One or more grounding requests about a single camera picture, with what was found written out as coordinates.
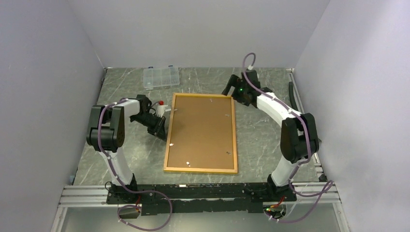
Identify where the brown backing board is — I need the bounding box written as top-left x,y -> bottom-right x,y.
166,96 -> 235,170

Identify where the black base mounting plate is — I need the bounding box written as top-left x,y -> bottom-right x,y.
106,182 -> 297,216

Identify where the clear plastic organizer box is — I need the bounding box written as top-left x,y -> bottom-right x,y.
143,66 -> 180,89

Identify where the yellow wooden picture frame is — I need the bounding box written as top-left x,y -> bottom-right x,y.
163,93 -> 239,175

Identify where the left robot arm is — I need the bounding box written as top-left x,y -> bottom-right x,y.
86,95 -> 170,203

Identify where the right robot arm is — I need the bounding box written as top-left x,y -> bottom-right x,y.
222,69 -> 319,201

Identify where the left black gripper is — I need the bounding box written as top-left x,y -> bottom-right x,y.
131,113 -> 167,141

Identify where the aluminium rail frame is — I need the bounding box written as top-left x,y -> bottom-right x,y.
53,182 -> 350,232

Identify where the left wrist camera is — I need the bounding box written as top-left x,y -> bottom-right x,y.
156,101 -> 171,117

